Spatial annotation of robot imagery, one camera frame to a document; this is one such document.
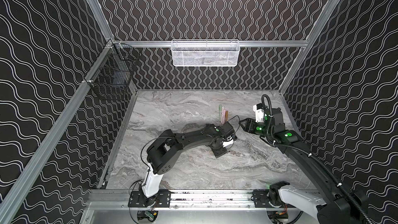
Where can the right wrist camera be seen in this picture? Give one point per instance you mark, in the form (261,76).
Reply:
(259,112)

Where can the pink pen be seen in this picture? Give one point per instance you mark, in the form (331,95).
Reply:
(222,115)

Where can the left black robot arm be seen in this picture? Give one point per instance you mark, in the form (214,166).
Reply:
(165,150)

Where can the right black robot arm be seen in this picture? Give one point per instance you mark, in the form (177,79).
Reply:
(336,204)

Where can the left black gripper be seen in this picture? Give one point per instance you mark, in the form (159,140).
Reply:
(219,146)

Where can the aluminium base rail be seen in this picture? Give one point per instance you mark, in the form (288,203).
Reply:
(180,200)

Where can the white wire mesh basket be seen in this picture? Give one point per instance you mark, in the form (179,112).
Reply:
(205,53)

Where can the black wire mesh basket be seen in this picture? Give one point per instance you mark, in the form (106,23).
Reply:
(111,81)

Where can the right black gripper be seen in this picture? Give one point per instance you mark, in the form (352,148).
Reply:
(252,126)

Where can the green pen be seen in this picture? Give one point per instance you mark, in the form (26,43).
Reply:
(220,112)

